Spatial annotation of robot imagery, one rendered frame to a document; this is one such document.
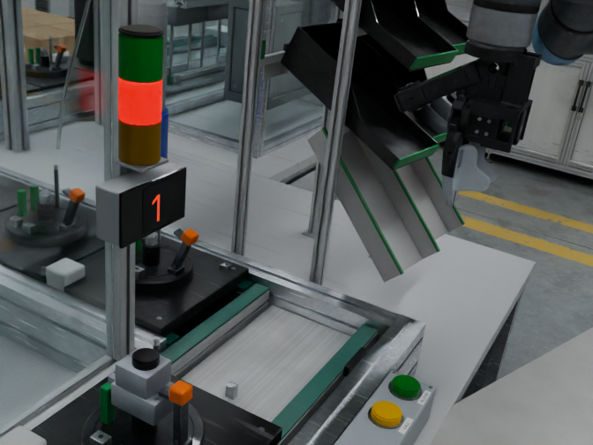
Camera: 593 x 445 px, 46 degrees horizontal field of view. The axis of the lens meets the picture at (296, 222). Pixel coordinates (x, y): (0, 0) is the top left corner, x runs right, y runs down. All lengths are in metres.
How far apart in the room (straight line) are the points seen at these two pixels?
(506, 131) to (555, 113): 4.11
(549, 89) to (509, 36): 4.13
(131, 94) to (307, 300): 0.53
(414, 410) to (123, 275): 0.43
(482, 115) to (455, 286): 0.71
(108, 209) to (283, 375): 0.39
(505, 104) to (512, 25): 0.09
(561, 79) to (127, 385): 4.38
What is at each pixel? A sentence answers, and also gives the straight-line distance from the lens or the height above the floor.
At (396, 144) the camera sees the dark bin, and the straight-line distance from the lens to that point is 1.20.
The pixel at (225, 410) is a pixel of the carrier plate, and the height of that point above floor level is 0.97.
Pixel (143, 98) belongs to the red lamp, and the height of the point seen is 1.34.
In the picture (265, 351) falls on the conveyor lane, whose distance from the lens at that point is 1.13.
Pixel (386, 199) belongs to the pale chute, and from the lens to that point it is 1.31.
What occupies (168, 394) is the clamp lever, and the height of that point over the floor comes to 1.06.
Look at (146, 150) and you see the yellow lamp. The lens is 0.85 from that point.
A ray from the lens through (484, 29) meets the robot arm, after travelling 0.86.
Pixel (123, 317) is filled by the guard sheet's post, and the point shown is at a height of 1.03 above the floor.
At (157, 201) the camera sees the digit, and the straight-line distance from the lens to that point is 0.88.
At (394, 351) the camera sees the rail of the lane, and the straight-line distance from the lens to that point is 1.10.
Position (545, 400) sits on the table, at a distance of 1.27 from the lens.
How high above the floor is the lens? 1.57
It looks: 25 degrees down
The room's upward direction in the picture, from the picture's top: 7 degrees clockwise
